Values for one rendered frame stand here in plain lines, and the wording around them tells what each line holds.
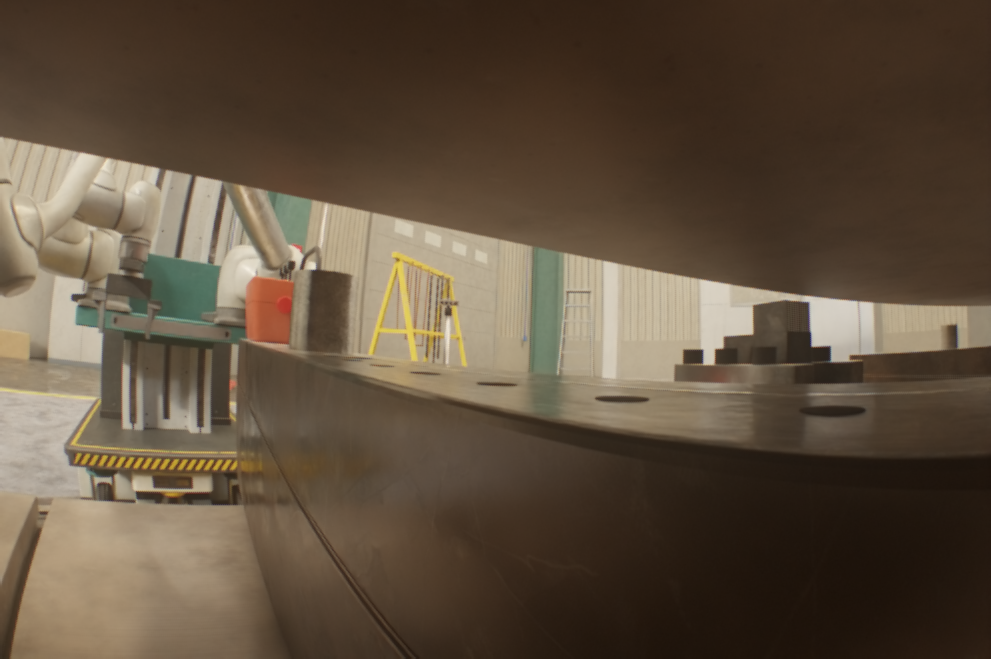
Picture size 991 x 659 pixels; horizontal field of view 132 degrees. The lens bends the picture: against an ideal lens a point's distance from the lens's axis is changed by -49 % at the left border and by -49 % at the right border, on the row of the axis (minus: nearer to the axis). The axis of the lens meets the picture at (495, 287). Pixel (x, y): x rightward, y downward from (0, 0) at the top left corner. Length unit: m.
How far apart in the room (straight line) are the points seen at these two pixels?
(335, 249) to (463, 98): 8.59
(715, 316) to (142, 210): 3.31
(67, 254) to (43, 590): 0.95
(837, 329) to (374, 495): 3.35
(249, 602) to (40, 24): 0.67
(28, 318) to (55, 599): 6.44
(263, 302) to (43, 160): 6.70
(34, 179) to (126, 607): 6.88
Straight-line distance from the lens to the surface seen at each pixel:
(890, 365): 2.17
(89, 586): 0.75
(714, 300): 3.36
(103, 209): 1.17
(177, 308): 1.61
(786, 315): 1.15
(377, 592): 0.18
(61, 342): 6.52
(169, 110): 0.33
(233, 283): 1.49
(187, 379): 1.71
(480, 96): 0.25
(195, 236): 1.73
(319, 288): 0.49
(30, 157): 7.42
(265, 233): 1.24
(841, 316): 3.43
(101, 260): 1.45
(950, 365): 1.92
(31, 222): 0.80
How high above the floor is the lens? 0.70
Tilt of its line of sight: 9 degrees up
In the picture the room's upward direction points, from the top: 3 degrees clockwise
